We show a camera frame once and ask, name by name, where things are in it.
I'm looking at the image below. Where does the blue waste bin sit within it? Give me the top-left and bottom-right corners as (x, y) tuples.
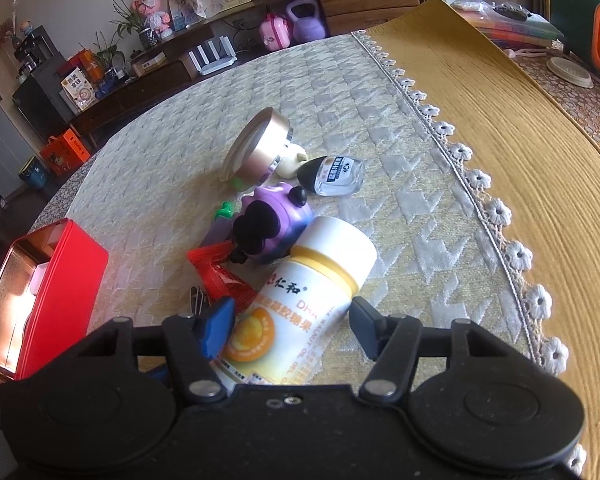
(18, 156), (51, 190)

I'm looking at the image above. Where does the round gold tin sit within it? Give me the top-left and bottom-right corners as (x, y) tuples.
(223, 107), (292, 187)

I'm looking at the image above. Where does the white dish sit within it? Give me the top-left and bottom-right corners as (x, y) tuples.
(546, 56), (595, 90)

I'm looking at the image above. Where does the purple and black toy figure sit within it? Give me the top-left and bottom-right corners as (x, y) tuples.
(231, 184), (315, 265)

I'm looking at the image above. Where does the stack of colourful bags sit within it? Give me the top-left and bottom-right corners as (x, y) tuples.
(449, 0), (566, 49)

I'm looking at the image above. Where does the pink toy case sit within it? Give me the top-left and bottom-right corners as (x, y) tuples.
(258, 14), (295, 52)

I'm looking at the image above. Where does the clear eye drop bottle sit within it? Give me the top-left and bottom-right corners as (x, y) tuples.
(297, 155), (367, 197)

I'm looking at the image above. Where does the green and orange container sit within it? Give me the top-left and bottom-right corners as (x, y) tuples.
(549, 0), (600, 72)

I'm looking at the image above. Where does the pink doll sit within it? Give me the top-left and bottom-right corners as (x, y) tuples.
(132, 0), (174, 41)

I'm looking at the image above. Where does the purple kettlebell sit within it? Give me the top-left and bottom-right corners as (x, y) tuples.
(284, 0), (327, 44)

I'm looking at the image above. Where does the white router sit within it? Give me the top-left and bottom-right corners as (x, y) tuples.
(187, 36), (239, 77)

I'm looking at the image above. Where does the patterned brown tablecloth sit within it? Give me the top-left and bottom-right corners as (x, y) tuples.
(509, 40), (600, 173)

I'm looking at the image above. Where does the orange gift box with handle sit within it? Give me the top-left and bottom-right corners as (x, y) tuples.
(39, 128), (92, 177)

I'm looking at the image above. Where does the small potted green plant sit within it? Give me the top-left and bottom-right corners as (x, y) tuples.
(92, 0), (147, 82)

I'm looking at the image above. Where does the red tin box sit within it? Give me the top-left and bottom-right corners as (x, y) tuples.
(0, 218), (109, 380)

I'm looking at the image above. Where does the purple green marker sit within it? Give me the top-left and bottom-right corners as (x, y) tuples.
(199, 201), (242, 249)

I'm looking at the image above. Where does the flat yellow box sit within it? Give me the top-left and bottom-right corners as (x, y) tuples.
(131, 52), (167, 77)

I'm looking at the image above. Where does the small cream figurine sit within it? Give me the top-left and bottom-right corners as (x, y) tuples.
(279, 143), (309, 179)

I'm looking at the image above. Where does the black mini fridge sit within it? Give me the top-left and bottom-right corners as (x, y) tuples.
(12, 52), (81, 144)

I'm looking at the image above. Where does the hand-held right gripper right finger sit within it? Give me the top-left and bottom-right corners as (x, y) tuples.
(349, 297), (511, 406)

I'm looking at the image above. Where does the white bottle with yellow label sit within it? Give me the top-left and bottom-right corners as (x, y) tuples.
(214, 216), (378, 387)

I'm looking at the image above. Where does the white snack box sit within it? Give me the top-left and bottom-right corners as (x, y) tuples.
(59, 71), (101, 112)

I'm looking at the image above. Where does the black coffee machine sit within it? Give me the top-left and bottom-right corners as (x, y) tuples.
(13, 25), (61, 79)

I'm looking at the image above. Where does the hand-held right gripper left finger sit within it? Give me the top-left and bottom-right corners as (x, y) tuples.
(81, 297), (236, 407)

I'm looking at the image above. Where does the red foil packet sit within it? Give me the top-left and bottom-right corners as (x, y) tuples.
(187, 241), (257, 315)

